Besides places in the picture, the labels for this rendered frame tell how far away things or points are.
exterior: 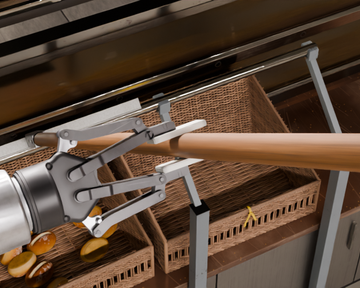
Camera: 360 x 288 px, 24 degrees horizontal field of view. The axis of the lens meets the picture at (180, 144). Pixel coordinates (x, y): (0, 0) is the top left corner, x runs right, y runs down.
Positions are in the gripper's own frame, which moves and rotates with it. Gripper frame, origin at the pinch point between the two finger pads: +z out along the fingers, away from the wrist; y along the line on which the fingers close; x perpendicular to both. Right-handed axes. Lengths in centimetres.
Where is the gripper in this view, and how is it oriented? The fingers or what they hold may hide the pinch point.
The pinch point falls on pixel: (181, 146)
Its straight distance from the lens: 100.2
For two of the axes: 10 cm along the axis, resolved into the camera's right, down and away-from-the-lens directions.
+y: 3.0, 9.5, 1.3
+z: 8.9, -3.2, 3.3
